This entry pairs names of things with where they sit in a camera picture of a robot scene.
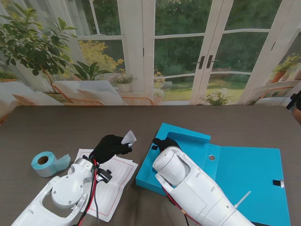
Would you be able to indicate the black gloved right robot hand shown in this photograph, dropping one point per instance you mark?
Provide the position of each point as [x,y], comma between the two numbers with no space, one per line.
[168,142]

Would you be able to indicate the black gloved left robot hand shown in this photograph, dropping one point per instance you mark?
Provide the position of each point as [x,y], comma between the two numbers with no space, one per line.
[108,148]

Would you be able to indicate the white peeled label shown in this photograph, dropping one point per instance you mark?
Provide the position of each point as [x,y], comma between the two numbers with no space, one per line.
[129,137]

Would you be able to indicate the blue-backed white label roll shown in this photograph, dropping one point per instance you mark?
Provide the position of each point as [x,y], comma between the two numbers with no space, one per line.
[44,167]

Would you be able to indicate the blue plastic file box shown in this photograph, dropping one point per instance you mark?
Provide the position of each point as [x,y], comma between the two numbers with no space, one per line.
[244,164]

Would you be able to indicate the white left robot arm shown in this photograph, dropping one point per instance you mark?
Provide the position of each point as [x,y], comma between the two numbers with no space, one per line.
[68,190]

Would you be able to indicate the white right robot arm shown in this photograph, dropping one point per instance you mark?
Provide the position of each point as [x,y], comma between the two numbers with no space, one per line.
[188,188]

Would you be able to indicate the red-lined white paper sheet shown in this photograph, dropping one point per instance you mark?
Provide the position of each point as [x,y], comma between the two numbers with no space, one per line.
[117,174]
[81,154]

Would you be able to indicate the white zip tie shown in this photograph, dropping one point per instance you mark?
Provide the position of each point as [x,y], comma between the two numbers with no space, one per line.
[243,199]

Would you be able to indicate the printed garden window backdrop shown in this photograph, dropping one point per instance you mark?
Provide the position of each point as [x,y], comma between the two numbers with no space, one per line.
[178,47]

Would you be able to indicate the black tripod stand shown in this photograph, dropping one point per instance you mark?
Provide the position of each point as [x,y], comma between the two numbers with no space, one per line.
[295,101]

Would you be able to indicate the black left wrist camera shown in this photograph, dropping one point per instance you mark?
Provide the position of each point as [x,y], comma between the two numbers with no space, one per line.
[104,175]

